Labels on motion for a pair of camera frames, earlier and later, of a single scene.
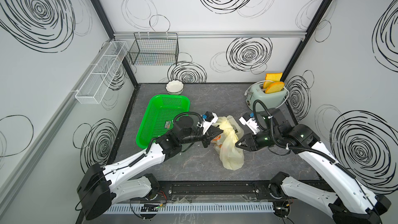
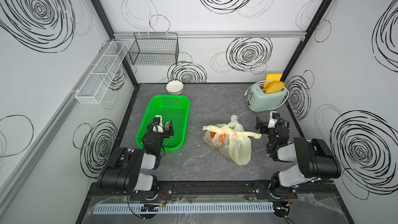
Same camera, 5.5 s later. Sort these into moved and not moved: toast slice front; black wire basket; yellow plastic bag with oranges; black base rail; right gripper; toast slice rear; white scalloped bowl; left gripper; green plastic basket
Moved: right gripper; left gripper; yellow plastic bag with oranges
Not moved: black wire basket; green plastic basket; toast slice rear; white scalloped bowl; black base rail; toast slice front
